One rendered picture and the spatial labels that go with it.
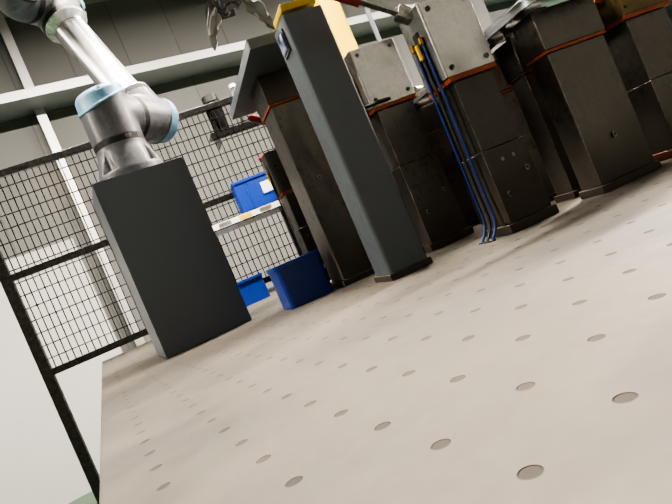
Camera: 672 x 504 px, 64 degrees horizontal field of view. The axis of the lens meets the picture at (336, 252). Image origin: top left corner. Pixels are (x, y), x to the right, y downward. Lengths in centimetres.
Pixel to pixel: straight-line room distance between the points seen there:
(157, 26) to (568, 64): 408
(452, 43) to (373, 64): 27
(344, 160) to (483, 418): 64
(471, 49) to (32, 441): 332
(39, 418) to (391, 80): 308
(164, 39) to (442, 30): 395
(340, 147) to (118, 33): 392
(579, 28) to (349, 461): 80
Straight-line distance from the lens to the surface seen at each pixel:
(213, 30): 137
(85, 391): 369
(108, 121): 133
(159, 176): 126
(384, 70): 109
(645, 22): 109
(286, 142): 109
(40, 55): 458
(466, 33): 87
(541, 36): 90
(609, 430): 21
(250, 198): 218
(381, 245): 83
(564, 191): 101
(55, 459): 371
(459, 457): 22
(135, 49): 463
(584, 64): 94
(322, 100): 86
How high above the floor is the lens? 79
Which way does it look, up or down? 1 degrees down
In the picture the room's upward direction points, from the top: 23 degrees counter-clockwise
